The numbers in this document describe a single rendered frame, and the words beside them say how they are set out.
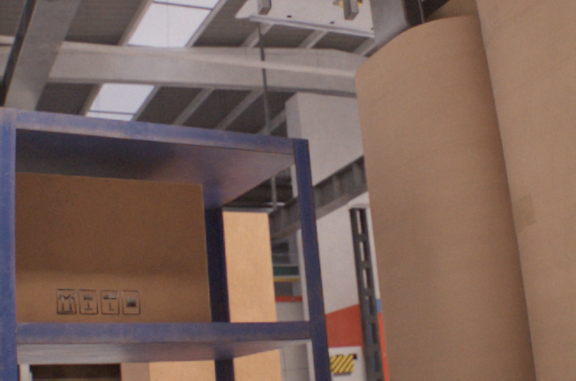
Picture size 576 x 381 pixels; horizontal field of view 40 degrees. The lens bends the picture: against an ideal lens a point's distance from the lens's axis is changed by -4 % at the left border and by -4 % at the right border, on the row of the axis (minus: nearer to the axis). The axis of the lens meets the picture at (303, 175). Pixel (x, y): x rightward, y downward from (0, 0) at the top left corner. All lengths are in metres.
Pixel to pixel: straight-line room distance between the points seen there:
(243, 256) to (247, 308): 0.14
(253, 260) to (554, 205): 1.16
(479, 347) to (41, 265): 0.78
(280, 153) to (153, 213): 0.28
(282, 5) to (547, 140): 1.00
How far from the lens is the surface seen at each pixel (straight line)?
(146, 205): 1.55
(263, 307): 2.23
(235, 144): 1.59
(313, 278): 1.59
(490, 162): 1.52
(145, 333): 1.43
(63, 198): 1.51
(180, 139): 1.54
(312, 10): 2.13
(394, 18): 1.74
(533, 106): 1.31
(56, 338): 1.38
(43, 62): 10.46
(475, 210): 1.49
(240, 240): 2.24
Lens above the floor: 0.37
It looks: 16 degrees up
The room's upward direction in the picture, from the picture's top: 5 degrees counter-clockwise
